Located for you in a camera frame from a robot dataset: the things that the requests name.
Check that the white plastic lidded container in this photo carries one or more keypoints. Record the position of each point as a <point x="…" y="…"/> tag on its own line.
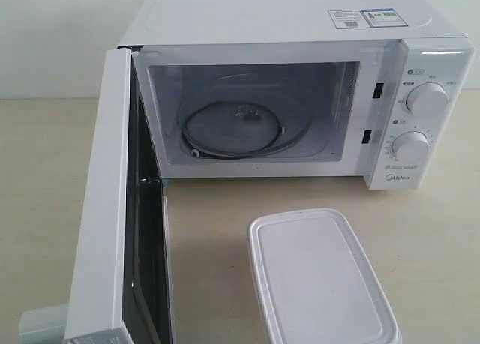
<point x="314" y="282"/>

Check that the upper white control knob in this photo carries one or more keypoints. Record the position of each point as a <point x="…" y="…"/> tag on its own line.
<point x="427" y="100"/>

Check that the grey object at bottom left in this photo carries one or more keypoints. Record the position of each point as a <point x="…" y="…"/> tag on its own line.
<point x="43" y="325"/>

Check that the white printed label sticker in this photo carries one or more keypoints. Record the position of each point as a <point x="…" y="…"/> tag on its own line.
<point x="367" y="18"/>

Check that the white microwave door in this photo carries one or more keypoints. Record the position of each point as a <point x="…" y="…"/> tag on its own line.
<point x="121" y="290"/>

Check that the white microwave oven body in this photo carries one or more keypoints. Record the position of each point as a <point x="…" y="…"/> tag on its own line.
<point x="271" y="88"/>

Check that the lower white timer knob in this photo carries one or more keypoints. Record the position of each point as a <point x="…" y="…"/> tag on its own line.
<point x="411" y="147"/>

